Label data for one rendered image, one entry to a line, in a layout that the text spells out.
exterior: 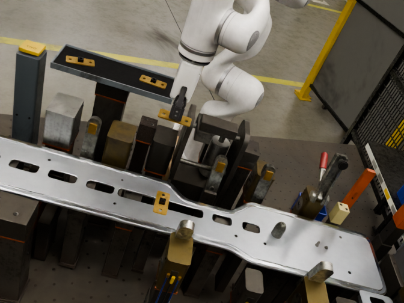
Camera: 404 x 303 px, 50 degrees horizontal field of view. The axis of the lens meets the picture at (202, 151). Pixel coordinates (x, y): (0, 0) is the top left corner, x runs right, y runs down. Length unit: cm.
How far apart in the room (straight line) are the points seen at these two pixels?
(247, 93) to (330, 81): 276
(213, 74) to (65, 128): 54
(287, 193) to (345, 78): 226
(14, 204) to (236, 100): 79
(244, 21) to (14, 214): 66
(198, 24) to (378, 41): 302
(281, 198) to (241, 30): 111
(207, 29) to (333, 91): 328
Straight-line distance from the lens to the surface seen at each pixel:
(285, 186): 197
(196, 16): 92
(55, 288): 134
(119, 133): 125
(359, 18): 408
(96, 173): 123
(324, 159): 141
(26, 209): 107
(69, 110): 124
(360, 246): 141
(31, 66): 141
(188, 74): 96
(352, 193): 139
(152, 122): 129
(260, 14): 94
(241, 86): 148
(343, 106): 401
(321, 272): 111
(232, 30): 90
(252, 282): 114
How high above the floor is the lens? 183
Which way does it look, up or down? 36 degrees down
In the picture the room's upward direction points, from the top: 22 degrees clockwise
